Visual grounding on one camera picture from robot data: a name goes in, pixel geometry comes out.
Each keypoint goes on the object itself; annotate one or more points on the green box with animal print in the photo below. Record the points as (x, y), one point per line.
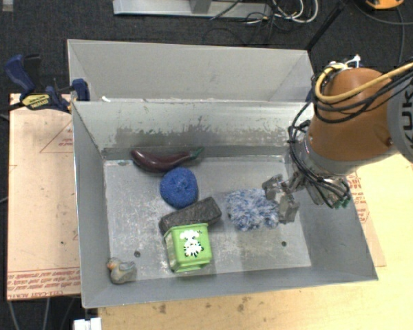
(189, 247)

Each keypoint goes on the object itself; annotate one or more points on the grey metal bin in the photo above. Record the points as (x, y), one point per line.
(130, 198)

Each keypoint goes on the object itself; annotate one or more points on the blue round scrubber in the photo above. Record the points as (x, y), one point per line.
(179, 187)

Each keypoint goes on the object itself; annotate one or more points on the blue and white fluffy cloth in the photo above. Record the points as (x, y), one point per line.
(249, 210)

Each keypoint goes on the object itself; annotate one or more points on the purple toy eggplant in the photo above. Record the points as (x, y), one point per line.
(158, 161)

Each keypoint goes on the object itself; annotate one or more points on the brown cardboard board, red print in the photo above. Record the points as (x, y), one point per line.
(41, 198)

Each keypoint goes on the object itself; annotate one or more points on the dark brown flat block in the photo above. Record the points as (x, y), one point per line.
(192, 213)

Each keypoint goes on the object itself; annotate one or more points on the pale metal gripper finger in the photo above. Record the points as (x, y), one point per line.
(288, 209)
(271, 186)

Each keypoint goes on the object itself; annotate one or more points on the grey toy duck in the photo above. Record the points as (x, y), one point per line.
(121, 271)

